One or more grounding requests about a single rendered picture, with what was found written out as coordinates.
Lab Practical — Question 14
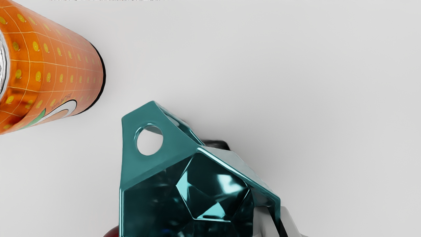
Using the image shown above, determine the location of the teal faceted mug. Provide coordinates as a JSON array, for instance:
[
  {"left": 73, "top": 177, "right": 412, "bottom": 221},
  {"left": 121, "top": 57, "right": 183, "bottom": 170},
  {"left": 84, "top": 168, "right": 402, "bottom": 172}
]
[{"left": 119, "top": 101, "right": 282, "bottom": 237}]

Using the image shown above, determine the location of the dark red round object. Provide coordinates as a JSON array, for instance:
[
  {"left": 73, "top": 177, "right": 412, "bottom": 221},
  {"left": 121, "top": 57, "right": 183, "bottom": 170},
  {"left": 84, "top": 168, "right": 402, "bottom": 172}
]
[{"left": 103, "top": 225, "right": 121, "bottom": 237}]

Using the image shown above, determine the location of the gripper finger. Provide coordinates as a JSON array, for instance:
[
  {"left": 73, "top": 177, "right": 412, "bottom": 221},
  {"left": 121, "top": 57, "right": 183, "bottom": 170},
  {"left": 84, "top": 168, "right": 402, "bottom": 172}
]
[{"left": 280, "top": 206, "right": 309, "bottom": 237}]

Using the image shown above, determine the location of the orange patterned can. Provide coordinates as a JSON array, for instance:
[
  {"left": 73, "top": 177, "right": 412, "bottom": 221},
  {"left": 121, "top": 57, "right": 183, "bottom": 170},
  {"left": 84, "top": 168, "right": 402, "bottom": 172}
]
[{"left": 0, "top": 0, "right": 106, "bottom": 135}]

